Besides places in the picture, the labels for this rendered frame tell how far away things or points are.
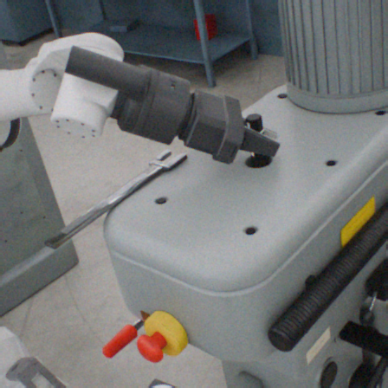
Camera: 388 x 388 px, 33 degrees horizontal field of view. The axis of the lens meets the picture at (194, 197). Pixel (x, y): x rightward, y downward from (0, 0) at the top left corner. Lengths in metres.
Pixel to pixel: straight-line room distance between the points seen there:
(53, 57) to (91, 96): 0.10
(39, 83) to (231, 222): 0.32
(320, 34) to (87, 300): 3.00
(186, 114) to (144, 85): 0.08
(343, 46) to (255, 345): 0.43
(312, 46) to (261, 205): 0.27
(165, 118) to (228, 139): 0.08
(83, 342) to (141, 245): 2.76
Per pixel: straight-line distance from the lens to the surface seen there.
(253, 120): 0.87
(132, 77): 0.79
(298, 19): 0.98
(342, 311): 0.97
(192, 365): 3.25
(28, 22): 8.33
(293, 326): 0.77
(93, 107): 0.81
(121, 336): 0.95
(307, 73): 1.00
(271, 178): 0.86
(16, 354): 1.12
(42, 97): 0.91
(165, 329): 0.83
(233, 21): 6.60
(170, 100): 0.82
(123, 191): 0.89
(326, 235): 0.84
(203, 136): 0.83
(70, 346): 3.55
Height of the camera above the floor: 2.34
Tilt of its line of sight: 32 degrees down
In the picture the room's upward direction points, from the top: 12 degrees counter-clockwise
